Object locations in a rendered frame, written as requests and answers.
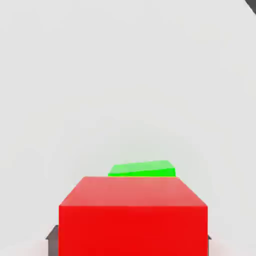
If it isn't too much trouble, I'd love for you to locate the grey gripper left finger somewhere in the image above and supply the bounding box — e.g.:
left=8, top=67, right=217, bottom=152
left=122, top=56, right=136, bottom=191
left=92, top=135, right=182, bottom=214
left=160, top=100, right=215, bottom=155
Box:
left=29, top=224, right=60, bottom=256

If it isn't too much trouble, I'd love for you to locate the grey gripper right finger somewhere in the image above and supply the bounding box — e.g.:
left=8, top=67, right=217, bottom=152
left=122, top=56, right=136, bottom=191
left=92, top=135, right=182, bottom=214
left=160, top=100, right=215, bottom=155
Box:
left=207, top=233, right=227, bottom=256

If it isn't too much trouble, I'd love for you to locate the small red cube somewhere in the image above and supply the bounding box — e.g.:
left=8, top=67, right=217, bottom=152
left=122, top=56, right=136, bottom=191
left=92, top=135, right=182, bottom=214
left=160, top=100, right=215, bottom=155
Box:
left=58, top=176, right=209, bottom=256

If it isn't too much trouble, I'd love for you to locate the small green cube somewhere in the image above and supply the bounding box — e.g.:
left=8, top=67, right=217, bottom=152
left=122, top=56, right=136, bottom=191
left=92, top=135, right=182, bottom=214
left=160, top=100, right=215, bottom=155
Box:
left=107, top=160, right=177, bottom=178

